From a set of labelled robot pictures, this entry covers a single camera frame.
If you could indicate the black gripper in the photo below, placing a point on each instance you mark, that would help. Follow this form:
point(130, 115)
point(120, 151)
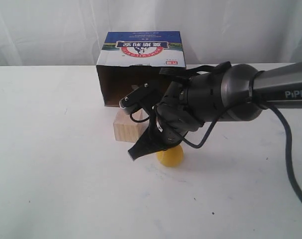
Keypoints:
point(174, 116)

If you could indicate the yellow ball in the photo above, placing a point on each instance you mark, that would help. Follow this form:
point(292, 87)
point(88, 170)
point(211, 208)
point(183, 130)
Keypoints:
point(171, 157)

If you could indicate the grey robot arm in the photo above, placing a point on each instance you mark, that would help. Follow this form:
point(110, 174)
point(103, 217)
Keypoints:
point(227, 92)

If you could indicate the wooden cube block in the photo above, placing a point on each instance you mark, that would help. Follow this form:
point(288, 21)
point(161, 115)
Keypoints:
point(125, 129)

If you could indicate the blue white cardboard box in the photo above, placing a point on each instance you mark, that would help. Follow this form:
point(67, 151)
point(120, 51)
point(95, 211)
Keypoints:
point(127, 60)

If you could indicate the white curtain backdrop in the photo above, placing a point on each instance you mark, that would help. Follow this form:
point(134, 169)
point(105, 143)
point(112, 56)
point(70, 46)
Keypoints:
point(72, 32)

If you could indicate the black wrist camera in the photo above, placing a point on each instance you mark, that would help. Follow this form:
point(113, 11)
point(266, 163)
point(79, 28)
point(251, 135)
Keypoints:
point(144, 97)

